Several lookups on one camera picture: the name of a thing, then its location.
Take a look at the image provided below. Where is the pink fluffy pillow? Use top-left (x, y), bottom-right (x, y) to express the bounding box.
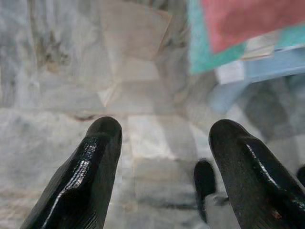
top-left (202, 0), bottom-right (305, 53)

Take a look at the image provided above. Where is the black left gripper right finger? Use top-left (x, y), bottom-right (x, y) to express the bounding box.
top-left (209, 119), bottom-right (305, 229)

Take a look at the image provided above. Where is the light blue child chair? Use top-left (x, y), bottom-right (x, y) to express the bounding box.
top-left (209, 46), bottom-right (305, 113)

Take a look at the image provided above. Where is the teal dotted pillow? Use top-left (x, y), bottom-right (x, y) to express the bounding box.
top-left (187, 0), bottom-right (305, 76)

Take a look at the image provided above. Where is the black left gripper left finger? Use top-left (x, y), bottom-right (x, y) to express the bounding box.
top-left (20, 116), bottom-right (123, 229)

